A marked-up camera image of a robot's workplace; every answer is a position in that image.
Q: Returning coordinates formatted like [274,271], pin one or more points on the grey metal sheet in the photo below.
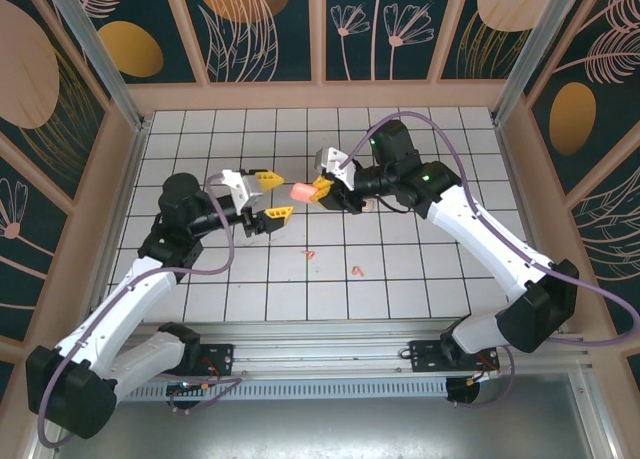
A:
[300,429]

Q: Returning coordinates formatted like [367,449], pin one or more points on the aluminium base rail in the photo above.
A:
[320,351]

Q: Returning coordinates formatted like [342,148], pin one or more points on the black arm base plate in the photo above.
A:
[425,356]
[220,356]

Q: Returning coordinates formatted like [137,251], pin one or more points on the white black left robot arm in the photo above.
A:
[120,309]

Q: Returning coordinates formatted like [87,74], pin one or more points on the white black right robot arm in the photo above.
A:
[490,249]

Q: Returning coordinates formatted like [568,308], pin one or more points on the aluminium frame post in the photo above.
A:
[535,49]
[100,59]

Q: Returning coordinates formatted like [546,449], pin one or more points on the pink earbud charging case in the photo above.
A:
[302,192]

